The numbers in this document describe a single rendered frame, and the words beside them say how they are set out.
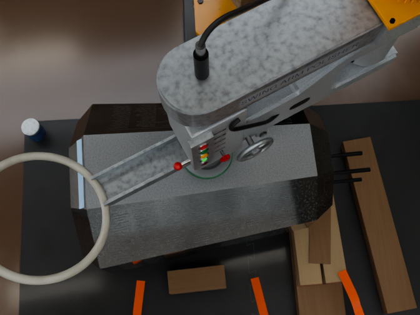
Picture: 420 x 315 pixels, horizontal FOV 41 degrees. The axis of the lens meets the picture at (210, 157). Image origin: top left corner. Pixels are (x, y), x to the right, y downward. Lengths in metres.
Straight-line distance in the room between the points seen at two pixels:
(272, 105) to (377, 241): 1.47
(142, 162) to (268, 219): 0.66
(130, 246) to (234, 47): 1.20
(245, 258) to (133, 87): 1.21
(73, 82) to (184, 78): 1.96
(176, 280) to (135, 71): 1.27
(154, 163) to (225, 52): 0.69
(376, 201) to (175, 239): 1.22
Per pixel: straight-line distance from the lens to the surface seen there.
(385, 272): 3.15
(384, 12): 1.69
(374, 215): 3.17
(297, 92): 1.88
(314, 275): 2.95
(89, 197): 2.40
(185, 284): 2.98
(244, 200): 2.39
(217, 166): 2.31
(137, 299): 3.11
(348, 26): 1.67
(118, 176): 2.13
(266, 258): 3.11
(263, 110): 1.86
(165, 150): 2.14
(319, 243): 2.95
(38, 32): 3.67
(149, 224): 2.43
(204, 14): 2.67
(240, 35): 1.61
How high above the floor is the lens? 3.10
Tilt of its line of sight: 75 degrees down
